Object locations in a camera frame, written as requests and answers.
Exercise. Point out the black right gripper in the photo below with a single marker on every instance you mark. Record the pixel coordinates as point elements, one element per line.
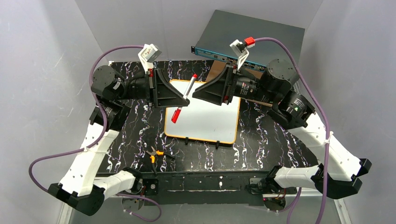
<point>229,85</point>

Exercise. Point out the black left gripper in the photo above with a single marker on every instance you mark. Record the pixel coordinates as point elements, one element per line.
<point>152,88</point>

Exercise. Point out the red marker cap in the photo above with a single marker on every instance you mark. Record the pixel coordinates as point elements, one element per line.
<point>175,115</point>

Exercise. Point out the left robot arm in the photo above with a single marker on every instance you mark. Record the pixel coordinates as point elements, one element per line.
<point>79,188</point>

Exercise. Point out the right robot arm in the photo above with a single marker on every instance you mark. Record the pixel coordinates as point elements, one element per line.
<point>337,174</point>

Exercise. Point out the orange framed whiteboard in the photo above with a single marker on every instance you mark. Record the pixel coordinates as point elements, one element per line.
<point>204,121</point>

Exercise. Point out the wooden board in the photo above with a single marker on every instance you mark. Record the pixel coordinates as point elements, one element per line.
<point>218,66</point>

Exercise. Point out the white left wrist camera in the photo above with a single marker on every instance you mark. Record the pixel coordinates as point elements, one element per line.
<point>148,55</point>

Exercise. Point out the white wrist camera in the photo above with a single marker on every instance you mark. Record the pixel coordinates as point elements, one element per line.
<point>148,55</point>
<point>241,50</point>

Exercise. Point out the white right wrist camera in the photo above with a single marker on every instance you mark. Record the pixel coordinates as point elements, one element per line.
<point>241,50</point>

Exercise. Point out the grey network switch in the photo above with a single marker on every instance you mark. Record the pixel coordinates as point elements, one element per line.
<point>224,27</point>

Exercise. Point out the orange handled pliers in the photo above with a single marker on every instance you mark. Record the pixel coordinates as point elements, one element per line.
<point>153,154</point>

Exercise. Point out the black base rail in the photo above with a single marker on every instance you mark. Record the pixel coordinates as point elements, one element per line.
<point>203,187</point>

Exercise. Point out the aluminium frame rail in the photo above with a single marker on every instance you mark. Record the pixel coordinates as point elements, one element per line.
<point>111,212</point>

